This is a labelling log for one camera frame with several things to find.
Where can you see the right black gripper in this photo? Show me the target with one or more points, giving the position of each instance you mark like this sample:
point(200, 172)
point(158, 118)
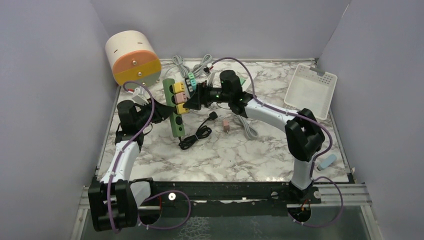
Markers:
point(200, 98)

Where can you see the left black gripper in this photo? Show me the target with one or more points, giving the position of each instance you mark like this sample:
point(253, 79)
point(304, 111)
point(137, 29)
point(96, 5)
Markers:
point(166, 110)

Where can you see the pink plug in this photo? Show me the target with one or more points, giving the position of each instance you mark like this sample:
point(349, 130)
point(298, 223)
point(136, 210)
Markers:
point(180, 98)
point(225, 125)

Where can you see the yellow plug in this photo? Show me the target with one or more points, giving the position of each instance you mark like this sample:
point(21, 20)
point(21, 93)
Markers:
point(180, 109)
point(178, 87)

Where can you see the green power strip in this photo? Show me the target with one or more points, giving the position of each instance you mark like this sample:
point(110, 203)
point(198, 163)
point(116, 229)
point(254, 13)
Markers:
point(176, 121)

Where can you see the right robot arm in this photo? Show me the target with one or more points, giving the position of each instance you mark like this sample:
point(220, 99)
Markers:
point(303, 135)

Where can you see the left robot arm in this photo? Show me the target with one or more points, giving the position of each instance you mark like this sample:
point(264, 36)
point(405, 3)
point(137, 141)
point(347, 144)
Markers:
point(114, 200)

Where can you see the green plug on white strip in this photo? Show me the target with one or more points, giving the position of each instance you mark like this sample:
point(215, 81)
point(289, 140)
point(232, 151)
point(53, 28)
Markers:
point(243, 81)

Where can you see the black power strip right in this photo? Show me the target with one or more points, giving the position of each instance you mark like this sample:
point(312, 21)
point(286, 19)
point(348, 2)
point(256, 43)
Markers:
point(191, 83)

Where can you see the white power strip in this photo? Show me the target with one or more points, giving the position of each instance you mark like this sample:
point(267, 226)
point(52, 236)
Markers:
point(247, 85)

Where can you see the round cream drawer cabinet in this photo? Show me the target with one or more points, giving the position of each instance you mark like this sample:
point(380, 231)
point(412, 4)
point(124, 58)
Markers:
point(132, 59)

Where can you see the white plastic basket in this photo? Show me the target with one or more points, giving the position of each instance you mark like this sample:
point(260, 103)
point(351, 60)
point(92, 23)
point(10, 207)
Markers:
point(311, 88)

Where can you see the light blue small device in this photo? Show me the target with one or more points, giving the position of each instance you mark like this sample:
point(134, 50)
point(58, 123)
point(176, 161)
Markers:
point(326, 162)

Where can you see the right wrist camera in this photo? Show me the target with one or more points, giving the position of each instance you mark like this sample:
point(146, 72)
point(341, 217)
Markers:
point(210, 73)

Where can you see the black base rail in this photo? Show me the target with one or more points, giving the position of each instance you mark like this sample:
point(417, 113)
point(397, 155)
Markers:
point(225, 199)

